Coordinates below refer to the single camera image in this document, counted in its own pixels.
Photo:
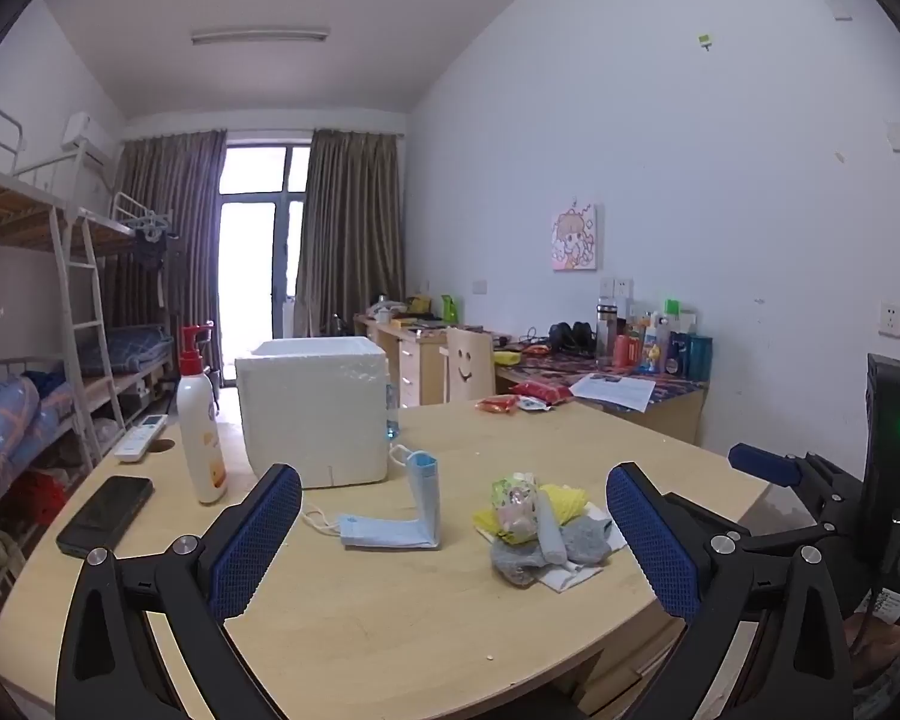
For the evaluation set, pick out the metal bunk bed with ladder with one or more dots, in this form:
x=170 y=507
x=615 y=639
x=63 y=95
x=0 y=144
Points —
x=7 y=210

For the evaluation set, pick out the wooden desk with drawers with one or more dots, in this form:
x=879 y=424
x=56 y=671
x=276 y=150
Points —
x=412 y=360

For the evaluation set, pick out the orange snack packet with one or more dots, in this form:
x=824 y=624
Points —
x=497 y=405

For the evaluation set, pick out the white lotion bottle red pump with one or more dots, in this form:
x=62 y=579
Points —
x=201 y=435

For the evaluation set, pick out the red snack packet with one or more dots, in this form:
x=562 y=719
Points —
x=544 y=390

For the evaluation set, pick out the blue face mask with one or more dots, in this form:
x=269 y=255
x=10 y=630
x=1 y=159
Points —
x=426 y=495
x=382 y=531

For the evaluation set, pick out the white double wall socket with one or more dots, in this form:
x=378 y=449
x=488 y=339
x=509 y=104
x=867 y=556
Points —
x=616 y=286

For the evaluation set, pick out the yellow packet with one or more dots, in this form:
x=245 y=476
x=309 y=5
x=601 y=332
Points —
x=418 y=304

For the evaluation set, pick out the black folding chair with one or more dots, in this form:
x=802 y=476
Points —
x=211 y=360

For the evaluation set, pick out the white foam tube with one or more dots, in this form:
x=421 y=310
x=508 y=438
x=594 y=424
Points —
x=553 y=532

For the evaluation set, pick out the printed paper sheet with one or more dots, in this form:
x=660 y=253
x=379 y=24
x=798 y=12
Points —
x=615 y=391

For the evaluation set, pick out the brown curtain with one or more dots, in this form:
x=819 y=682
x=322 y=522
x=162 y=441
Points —
x=349 y=232
x=169 y=240

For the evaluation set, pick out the black phone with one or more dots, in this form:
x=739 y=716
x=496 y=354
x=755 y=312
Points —
x=106 y=516

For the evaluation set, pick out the red plastic bag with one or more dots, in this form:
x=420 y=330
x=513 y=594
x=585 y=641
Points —
x=37 y=495

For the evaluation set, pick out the pink cartoon wall poster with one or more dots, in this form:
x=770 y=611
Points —
x=574 y=238

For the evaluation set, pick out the green wall hook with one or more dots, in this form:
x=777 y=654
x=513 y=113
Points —
x=707 y=41

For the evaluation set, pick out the blue plaid bedding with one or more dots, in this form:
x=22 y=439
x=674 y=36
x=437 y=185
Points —
x=131 y=349

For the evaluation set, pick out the ceiling tube light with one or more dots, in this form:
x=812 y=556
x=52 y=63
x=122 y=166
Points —
x=259 y=35

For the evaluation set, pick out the white remote control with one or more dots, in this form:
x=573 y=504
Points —
x=141 y=439

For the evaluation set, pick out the white air conditioner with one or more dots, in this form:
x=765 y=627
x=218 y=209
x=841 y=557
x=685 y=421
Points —
x=86 y=136

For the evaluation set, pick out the white foam box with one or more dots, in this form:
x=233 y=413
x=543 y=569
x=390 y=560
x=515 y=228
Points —
x=307 y=420

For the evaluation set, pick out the white cloth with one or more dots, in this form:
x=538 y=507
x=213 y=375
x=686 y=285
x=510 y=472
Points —
x=570 y=579

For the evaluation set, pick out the desk with patterned cover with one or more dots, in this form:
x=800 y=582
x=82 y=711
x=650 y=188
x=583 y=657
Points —
x=675 y=409

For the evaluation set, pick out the grey sock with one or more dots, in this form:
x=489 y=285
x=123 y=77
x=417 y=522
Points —
x=592 y=541

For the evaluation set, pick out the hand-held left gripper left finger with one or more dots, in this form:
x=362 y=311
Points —
x=259 y=540

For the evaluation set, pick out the cluster of toiletry bottles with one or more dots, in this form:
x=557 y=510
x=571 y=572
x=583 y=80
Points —
x=675 y=352

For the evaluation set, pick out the glass balcony door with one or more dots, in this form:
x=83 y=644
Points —
x=251 y=262

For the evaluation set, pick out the yellow foam net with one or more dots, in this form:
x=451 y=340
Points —
x=566 y=502

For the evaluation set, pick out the wooden chair with smiley face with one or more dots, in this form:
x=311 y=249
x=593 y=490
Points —
x=469 y=364

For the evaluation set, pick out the green spray bottle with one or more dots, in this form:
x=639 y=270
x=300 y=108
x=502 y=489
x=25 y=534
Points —
x=450 y=309

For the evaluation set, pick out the blue orange quilt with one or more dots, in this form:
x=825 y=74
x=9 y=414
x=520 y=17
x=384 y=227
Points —
x=7 y=427

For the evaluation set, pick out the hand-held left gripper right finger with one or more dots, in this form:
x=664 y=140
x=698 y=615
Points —
x=649 y=540

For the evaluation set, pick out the person's right hand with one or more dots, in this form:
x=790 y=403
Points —
x=877 y=649

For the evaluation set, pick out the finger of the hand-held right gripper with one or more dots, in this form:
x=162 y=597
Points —
x=765 y=463
x=840 y=536

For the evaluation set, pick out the black headphones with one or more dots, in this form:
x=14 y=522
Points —
x=570 y=336

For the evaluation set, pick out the clear crinkled plastic bag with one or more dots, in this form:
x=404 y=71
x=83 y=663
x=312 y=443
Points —
x=514 y=502

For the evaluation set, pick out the clear water bottle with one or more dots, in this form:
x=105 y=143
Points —
x=606 y=330

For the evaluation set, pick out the dark hanging clothes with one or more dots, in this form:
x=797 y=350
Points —
x=154 y=240

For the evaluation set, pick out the white snack packet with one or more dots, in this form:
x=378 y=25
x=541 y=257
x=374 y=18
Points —
x=534 y=405

